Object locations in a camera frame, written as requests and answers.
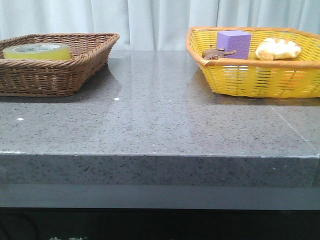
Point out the yellow tape roll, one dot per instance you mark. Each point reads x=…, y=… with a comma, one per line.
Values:
x=38, y=51

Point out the brown toy lizard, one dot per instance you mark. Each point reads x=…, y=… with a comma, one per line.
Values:
x=216, y=53

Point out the white curtain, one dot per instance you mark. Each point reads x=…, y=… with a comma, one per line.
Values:
x=152, y=25

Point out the brown wicker basket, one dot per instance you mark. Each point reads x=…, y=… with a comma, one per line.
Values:
x=54, y=78

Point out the purple foam block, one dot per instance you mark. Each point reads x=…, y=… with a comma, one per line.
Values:
x=234, y=40

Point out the yellow woven basket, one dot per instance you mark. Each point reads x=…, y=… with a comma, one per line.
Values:
x=294, y=78

